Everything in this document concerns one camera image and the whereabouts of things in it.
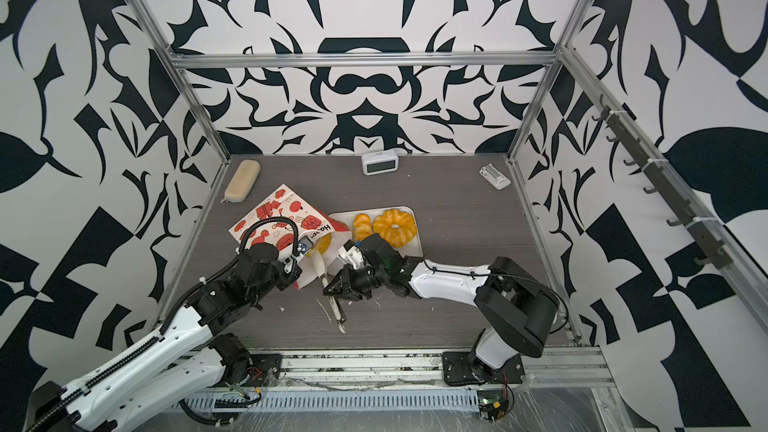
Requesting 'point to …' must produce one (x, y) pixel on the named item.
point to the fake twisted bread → (361, 227)
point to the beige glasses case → (242, 181)
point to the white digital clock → (379, 163)
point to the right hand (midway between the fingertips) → (327, 296)
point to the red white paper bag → (290, 223)
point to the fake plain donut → (321, 244)
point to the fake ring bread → (396, 226)
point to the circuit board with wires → (495, 404)
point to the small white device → (496, 178)
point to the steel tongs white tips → (320, 266)
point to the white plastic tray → (411, 248)
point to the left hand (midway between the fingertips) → (291, 243)
